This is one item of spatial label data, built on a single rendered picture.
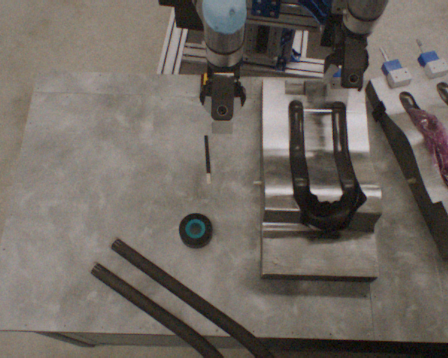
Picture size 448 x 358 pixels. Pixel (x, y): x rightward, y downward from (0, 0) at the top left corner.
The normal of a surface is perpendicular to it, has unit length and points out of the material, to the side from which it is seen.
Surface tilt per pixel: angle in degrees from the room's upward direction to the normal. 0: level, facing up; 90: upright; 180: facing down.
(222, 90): 30
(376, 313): 0
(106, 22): 0
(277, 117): 2
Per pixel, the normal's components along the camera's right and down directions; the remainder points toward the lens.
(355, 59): -0.02, 0.11
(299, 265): 0.01, -0.39
